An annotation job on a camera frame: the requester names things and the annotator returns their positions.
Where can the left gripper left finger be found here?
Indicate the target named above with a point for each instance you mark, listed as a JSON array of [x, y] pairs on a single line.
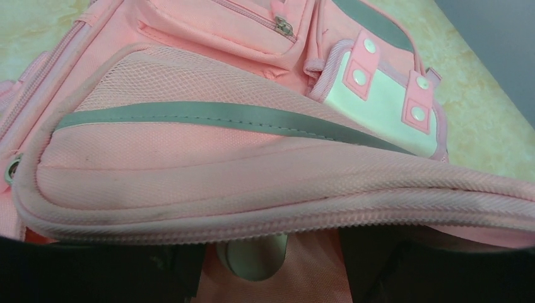
[[65, 272]]

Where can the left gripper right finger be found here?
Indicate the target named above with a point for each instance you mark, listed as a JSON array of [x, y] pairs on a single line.
[[418, 264]]

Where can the pink student backpack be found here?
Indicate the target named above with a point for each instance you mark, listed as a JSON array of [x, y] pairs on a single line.
[[157, 123]]

